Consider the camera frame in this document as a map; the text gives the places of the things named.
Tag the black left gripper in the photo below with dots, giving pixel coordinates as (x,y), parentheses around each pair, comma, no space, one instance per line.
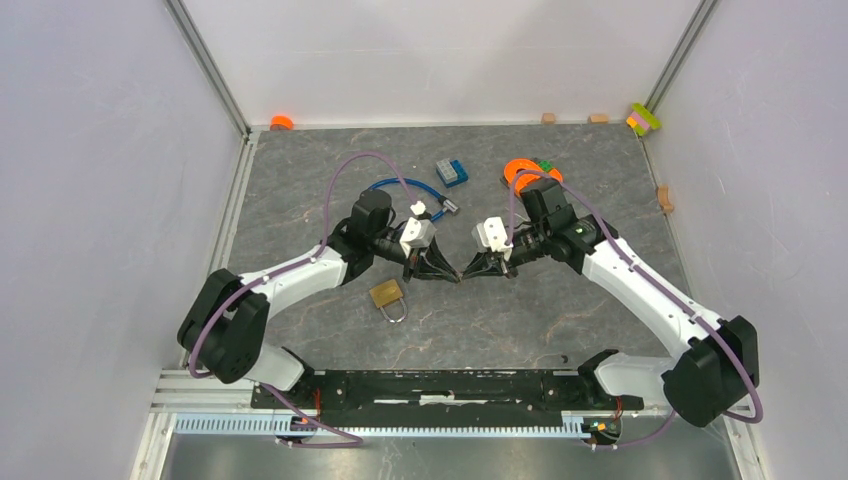
(420,260)

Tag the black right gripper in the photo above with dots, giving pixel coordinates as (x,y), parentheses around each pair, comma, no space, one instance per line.
(481,266)

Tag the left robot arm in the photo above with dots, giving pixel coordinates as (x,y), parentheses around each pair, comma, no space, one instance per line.
(224,330)

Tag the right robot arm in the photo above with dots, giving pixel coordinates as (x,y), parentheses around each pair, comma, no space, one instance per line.
(712,364)

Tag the brass padlock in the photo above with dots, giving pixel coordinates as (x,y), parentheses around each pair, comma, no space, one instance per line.
(388,293)

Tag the blue toy brick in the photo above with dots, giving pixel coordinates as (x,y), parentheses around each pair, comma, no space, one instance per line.
(451,172)

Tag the orange letter e block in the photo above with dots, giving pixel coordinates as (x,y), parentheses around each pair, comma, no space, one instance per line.
(514,167)

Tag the curved wooden block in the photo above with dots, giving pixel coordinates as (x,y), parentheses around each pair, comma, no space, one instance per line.
(664,199)

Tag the orange round cap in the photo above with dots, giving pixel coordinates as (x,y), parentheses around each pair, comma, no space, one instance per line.
(281,123)

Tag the stacked coloured toy bricks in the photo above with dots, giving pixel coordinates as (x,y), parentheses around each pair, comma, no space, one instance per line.
(641,120)

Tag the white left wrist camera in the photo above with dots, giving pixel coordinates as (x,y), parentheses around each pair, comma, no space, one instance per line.
(418,231)

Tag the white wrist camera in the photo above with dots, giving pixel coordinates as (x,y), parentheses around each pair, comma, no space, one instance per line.
(418,231)
(490,235)

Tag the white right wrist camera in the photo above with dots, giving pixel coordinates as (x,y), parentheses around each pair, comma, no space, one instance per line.
(490,235)

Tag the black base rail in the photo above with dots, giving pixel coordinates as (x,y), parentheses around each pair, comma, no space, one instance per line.
(453,398)

